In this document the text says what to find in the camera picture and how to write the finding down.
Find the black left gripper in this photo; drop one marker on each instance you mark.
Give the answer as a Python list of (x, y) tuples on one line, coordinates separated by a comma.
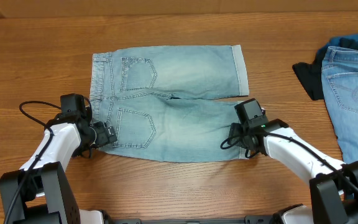
[(108, 134)]

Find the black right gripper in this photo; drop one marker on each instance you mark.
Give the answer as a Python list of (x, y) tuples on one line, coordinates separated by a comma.
[(235, 135)]

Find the light blue denim shorts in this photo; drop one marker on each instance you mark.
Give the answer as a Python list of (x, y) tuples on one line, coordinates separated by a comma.
[(170, 103)]

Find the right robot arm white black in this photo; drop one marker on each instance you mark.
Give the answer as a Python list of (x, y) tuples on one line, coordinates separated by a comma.
[(333, 184)]

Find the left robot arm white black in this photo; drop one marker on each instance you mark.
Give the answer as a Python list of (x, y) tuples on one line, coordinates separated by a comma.
[(39, 192)]

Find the black garment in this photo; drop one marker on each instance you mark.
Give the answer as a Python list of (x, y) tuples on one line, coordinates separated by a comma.
[(309, 75)]

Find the blue jeans with pocket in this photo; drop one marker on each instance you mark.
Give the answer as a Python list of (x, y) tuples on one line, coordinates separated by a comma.
[(339, 78)]

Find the dark blue garment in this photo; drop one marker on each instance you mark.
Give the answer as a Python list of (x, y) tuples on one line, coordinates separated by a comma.
[(347, 41)]

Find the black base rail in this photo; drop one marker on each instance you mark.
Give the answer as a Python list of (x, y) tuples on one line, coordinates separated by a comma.
[(185, 221)]

